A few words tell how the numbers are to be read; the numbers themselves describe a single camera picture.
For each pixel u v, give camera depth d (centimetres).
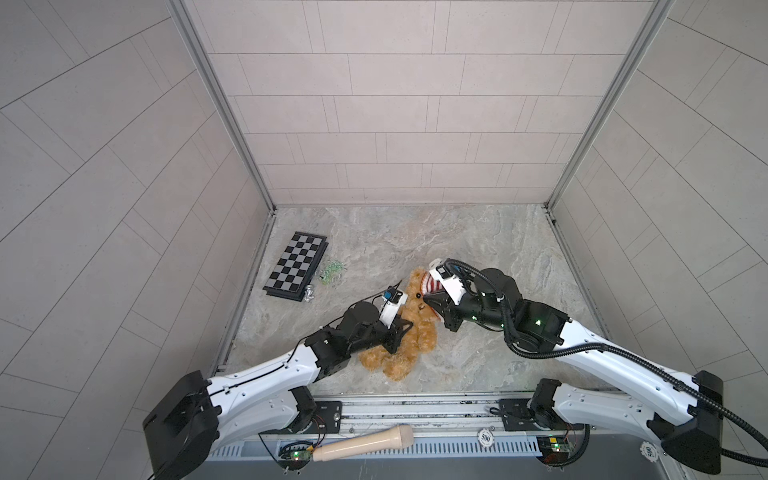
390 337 65
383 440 66
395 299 66
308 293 91
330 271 97
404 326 71
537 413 63
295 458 64
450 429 71
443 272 57
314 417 64
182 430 39
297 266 94
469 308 59
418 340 71
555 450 68
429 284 69
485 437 69
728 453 42
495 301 49
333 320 61
